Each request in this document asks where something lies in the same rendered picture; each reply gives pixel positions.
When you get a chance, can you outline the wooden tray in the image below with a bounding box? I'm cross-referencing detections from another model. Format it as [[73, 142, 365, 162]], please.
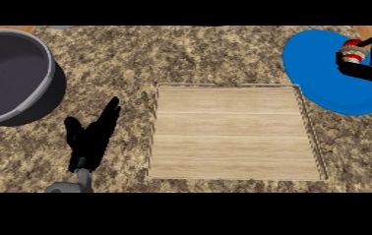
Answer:
[[145, 83, 330, 182]]

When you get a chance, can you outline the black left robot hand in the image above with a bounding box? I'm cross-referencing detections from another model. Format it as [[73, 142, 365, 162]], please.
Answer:
[[62, 95, 123, 174]]

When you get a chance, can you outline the blue plate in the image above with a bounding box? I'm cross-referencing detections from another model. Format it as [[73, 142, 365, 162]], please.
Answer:
[[282, 29, 372, 117]]

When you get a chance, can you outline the red and white cupcake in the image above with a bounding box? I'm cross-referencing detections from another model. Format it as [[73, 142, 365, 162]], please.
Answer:
[[337, 38, 369, 65]]

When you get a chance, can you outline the dark grey pot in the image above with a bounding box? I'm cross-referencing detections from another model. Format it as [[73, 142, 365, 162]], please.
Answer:
[[0, 29, 68, 128]]

